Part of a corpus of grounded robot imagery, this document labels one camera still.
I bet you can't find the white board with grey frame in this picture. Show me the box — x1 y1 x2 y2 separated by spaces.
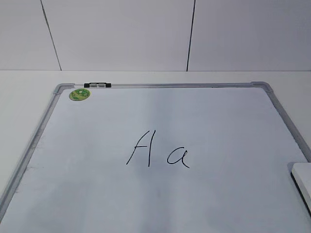
0 82 311 233

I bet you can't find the round green sticker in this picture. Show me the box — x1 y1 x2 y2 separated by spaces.
69 88 91 101

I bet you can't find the white eraser with black felt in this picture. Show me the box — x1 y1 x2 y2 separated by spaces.
288 162 311 215

